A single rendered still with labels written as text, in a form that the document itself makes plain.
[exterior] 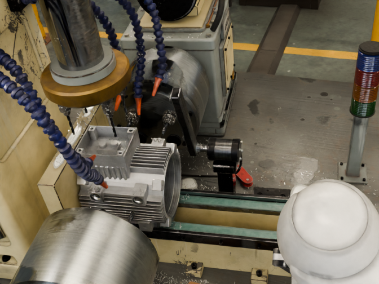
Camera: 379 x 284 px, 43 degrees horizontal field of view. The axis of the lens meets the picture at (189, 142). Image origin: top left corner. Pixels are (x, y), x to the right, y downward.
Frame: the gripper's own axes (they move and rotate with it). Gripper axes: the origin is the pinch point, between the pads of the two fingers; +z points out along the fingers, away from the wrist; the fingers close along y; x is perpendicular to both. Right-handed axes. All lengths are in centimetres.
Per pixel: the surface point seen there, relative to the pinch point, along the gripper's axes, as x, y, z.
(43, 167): -20, 64, 16
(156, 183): -16.3, 33.1, 10.0
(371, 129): -54, -19, 62
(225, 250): -6.3, 19.0, 28.2
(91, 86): -28, 42, -12
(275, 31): -202, 26, 225
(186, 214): -15.1, 30.9, 33.4
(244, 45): -187, 47, 221
